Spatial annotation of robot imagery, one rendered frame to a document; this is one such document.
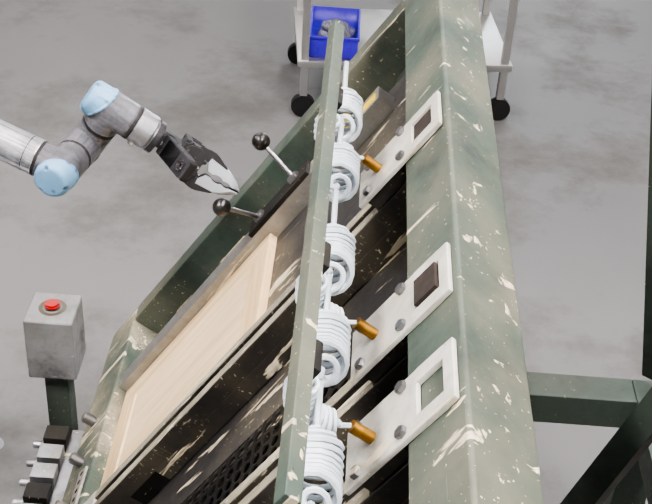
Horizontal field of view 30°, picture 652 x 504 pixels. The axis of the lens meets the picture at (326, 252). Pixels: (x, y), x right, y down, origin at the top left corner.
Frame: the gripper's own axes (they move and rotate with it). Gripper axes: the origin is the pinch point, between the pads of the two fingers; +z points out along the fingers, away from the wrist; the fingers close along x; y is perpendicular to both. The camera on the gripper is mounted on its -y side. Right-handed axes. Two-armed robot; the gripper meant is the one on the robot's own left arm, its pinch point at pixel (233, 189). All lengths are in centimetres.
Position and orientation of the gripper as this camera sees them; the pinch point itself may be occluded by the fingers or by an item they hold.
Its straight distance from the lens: 253.7
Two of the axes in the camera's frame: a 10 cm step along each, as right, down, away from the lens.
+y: -1.6, -3.1, 9.4
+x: -5.8, 8.0, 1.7
